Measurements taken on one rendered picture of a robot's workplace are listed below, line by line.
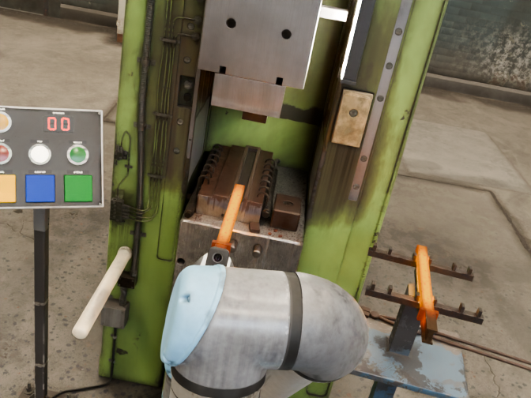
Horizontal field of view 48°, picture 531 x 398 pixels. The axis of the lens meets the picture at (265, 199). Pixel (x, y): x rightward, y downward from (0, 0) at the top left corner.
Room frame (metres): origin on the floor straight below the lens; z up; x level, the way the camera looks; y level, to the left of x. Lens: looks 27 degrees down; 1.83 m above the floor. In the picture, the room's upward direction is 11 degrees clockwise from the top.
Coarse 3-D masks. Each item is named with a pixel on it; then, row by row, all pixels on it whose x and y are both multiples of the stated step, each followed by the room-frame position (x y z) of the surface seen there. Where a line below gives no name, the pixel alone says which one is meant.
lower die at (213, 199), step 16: (224, 160) 1.90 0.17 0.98; (240, 160) 1.90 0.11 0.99; (256, 160) 1.91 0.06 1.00; (208, 176) 1.75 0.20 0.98; (224, 176) 1.75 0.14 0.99; (256, 176) 1.80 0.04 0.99; (208, 192) 1.64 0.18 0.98; (224, 192) 1.64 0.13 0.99; (256, 192) 1.68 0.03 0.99; (208, 208) 1.61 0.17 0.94; (224, 208) 1.61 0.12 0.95; (240, 208) 1.61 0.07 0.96; (256, 208) 1.61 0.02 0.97
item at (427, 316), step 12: (420, 252) 1.56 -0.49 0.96; (420, 264) 1.49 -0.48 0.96; (420, 276) 1.42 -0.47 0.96; (420, 288) 1.37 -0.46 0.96; (420, 300) 1.32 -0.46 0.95; (432, 300) 1.31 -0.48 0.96; (420, 312) 1.25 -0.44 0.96; (432, 312) 1.24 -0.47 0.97; (420, 324) 1.24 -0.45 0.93; (432, 324) 1.19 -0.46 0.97
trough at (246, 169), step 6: (252, 150) 2.01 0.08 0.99; (246, 156) 1.94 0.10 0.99; (252, 156) 1.97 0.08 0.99; (246, 162) 1.91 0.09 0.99; (252, 162) 1.92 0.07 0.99; (246, 168) 1.86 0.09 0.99; (240, 174) 1.79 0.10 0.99; (246, 174) 1.81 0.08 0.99; (240, 180) 1.75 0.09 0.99; (246, 180) 1.76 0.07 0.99; (246, 186) 1.72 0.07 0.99
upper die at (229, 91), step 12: (216, 84) 1.61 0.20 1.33; (228, 84) 1.61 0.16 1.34; (240, 84) 1.61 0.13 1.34; (252, 84) 1.61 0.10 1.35; (264, 84) 1.61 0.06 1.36; (276, 84) 1.61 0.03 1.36; (216, 96) 1.61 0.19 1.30; (228, 96) 1.61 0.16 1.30; (240, 96) 1.61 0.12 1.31; (252, 96) 1.61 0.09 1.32; (264, 96) 1.61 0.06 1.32; (276, 96) 1.61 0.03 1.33; (240, 108) 1.61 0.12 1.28; (252, 108) 1.61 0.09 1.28; (264, 108) 1.61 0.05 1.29; (276, 108) 1.61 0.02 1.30
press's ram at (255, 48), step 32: (224, 0) 1.61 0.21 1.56; (256, 0) 1.61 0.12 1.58; (288, 0) 1.61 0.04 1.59; (320, 0) 1.61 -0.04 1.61; (224, 32) 1.61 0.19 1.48; (256, 32) 1.61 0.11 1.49; (288, 32) 1.61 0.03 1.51; (224, 64) 1.61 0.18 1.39; (256, 64) 1.61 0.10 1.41; (288, 64) 1.61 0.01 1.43
